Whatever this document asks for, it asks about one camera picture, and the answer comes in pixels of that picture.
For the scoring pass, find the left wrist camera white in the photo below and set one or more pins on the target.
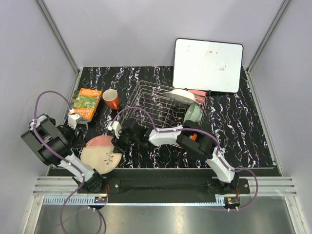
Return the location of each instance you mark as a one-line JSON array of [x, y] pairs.
[[73, 119]]

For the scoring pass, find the white fluted plate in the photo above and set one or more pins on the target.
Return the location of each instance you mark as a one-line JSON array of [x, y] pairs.
[[180, 96]]

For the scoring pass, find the green celadon bowl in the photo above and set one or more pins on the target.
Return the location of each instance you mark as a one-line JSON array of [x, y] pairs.
[[193, 113]]

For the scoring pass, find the metal wire dish rack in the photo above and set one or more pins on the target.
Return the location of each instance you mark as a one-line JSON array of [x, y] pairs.
[[149, 108]]

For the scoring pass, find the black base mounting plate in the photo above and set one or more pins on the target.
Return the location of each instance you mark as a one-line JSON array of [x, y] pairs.
[[163, 181]]

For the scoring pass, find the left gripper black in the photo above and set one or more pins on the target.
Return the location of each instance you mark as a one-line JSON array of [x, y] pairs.
[[77, 142]]

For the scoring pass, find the pink cream branch plate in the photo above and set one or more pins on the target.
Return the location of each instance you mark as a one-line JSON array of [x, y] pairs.
[[99, 154]]

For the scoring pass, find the orange mug white inside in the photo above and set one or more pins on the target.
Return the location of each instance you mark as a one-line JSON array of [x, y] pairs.
[[111, 98]]

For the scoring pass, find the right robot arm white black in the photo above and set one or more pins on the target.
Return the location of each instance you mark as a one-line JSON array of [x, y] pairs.
[[189, 136]]

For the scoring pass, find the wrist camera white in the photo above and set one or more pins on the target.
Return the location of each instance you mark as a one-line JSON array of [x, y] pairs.
[[113, 125], [73, 119]]

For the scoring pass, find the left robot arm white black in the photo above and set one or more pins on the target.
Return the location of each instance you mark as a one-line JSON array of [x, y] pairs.
[[53, 145]]

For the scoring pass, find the orange treehouse book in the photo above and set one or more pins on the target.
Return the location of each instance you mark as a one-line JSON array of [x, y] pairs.
[[85, 102]]

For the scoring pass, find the white whiteboard black frame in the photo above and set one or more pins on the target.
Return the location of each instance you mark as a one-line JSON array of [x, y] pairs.
[[207, 65]]

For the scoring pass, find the orange bowl white inside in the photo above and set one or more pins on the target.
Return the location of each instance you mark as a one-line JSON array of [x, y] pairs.
[[193, 137]]

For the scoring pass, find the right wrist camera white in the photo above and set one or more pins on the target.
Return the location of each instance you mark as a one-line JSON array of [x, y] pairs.
[[113, 125]]

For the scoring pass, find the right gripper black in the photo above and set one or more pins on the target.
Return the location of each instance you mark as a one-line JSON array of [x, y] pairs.
[[119, 147]]

